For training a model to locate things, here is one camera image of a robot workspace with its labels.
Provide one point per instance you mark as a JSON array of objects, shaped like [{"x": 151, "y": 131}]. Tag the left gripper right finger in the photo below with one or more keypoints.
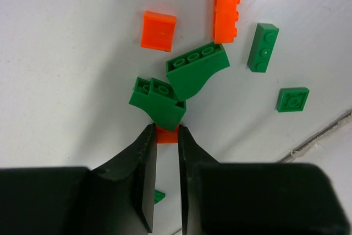
[{"x": 254, "y": 198}]

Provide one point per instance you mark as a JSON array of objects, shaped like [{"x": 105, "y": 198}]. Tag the dark green narrow plate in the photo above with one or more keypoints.
[{"x": 262, "y": 47}]

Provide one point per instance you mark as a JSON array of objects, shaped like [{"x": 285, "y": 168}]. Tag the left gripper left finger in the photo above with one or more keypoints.
[{"x": 117, "y": 197}]

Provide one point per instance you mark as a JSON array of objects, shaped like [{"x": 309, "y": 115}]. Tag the orange slope lego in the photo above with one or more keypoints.
[{"x": 158, "y": 31}]

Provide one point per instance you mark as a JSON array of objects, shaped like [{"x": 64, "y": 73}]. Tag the dark green square plate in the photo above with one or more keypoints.
[{"x": 292, "y": 99}]

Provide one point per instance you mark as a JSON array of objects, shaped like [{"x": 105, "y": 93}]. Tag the orange long lego brick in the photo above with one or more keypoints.
[{"x": 225, "y": 16}]

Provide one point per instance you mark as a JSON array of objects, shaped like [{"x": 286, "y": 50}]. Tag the dark green long lego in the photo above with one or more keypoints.
[{"x": 189, "y": 72}]

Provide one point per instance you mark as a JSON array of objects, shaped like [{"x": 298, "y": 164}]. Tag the dark green small lego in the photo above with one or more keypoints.
[{"x": 159, "y": 196}]

